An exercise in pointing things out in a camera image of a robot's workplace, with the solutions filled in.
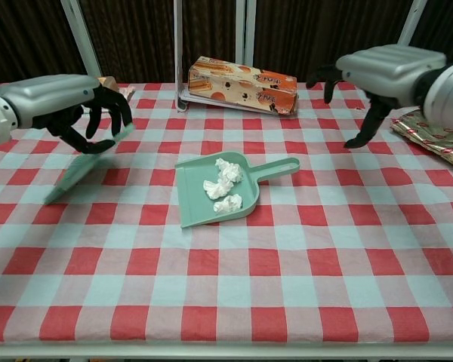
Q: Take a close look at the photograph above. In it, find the green plastic dustpan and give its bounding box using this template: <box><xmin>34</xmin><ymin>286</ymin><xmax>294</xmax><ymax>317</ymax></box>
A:
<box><xmin>174</xmin><ymin>151</ymin><xmax>301</xmax><ymax>230</ymax></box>

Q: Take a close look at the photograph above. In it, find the green hand brush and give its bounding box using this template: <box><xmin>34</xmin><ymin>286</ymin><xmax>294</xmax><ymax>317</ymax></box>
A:
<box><xmin>43</xmin><ymin>122</ymin><xmax>136</xmax><ymax>207</ymax></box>

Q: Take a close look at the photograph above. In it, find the grey aluminium frame post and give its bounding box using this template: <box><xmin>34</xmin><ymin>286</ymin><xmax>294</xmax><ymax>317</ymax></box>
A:
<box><xmin>236</xmin><ymin>0</ymin><xmax>256</xmax><ymax>66</ymax></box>
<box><xmin>60</xmin><ymin>0</ymin><xmax>103</xmax><ymax>76</ymax></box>
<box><xmin>398</xmin><ymin>0</ymin><xmax>428</xmax><ymax>47</ymax></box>

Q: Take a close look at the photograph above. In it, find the red white checkered tablecloth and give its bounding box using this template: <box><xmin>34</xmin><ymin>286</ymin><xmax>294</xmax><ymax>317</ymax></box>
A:
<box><xmin>0</xmin><ymin>81</ymin><xmax>453</xmax><ymax>350</ymax></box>

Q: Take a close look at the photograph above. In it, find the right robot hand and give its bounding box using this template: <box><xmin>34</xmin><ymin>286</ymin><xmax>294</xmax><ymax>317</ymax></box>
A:
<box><xmin>305</xmin><ymin>44</ymin><xmax>448</xmax><ymax>149</ymax></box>

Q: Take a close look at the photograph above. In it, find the white metal bookend stand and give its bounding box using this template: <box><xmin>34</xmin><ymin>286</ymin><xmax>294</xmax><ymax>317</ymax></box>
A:
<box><xmin>174</xmin><ymin>0</ymin><xmax>227</xmax><ymax>114</ymax></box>

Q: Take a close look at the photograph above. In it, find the white paper ball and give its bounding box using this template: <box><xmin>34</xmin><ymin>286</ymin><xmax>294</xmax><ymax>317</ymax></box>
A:
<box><xmin>214</xmin><ymin>158</ymin><xmax>245</xmax><ymax>183</ymax></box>
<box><xmin>203</xmin><ymin>177</ymin><xmax>234</xmax><ymax>200</ymax></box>
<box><xmin>213</xmin><ymin>194</ymin><xmax>242</xmax><ymax>214</ymax></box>

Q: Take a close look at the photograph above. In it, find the white plastic packet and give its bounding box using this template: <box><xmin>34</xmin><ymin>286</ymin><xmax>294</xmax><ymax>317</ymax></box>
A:
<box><xmin>116</xmin><ymin>84</ymin><xmax>136</xmax><ymax>101</ymax></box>

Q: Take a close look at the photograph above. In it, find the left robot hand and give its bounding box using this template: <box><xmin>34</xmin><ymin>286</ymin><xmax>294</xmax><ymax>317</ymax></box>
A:
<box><xmin>0</xmin><ymin>74</ymin><xmax>133</xmax><ymax>155</ymax></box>

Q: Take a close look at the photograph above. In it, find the gold foil snack packet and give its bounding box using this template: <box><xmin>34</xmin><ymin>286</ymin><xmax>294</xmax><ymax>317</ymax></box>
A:
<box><xmin>390</xmin><ymin>108</ymin><xmax>453</xmax><ymax>170</ymax></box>

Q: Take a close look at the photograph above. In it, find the orange biscuit box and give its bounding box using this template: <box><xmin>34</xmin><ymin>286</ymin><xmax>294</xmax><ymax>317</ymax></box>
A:
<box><xmin>187</xmin><ymin>56</ymin><xmax>299</xmax><ymax>116</ymax></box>

